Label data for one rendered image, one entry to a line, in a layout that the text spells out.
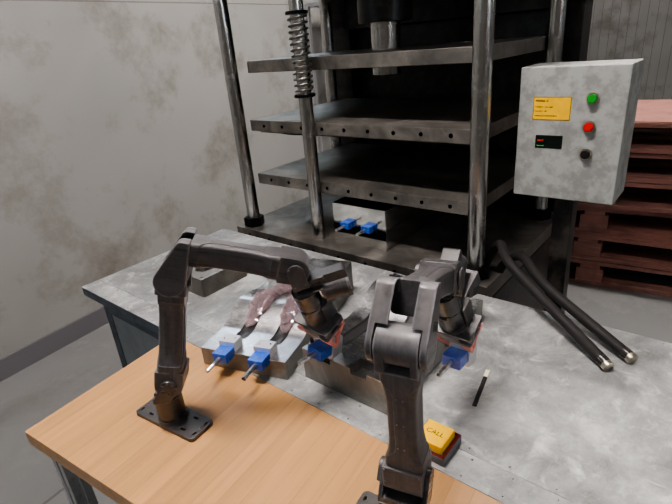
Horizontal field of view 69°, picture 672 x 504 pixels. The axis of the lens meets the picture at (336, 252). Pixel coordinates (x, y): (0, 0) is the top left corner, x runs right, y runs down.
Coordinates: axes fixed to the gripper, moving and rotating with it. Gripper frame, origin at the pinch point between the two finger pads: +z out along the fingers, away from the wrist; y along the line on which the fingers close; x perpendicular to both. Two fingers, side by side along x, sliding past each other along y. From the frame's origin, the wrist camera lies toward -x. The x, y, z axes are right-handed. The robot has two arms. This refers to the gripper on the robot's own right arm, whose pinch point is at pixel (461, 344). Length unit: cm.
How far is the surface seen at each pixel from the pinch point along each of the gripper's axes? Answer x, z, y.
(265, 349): 19.6, -2.6, 45.0
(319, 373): 17.7, 3.6, 31.1
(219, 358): 27, -4, 55
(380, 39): -112, -16, 80
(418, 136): -74, 2, 49
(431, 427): 18.8, 3.1, -0.9
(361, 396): 18.3, 4.8, 18.2
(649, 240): -185, 159, -8
